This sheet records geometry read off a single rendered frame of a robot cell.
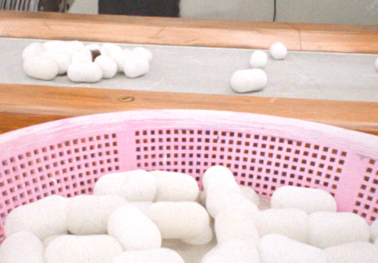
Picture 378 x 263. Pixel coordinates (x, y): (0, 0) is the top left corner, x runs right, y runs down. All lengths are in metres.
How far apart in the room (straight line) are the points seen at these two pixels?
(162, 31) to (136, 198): 0.43
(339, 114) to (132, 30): 0.39
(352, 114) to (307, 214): 0.09
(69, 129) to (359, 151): 0.15
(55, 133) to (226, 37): 0.43
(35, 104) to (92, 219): 0.10
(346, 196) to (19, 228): 0.17
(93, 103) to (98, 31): 0.36
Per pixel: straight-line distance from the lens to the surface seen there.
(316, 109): 0.31
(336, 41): 0.68
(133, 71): 0.44
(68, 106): 0.28
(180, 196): 0.24
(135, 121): 0.26
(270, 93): 0.43
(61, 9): 0.94
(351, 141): 0.27
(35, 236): 0.20
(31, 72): 0.44
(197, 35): 0.64
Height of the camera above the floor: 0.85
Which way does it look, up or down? 22 degrees down
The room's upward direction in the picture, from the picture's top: 2 degrees clockwise
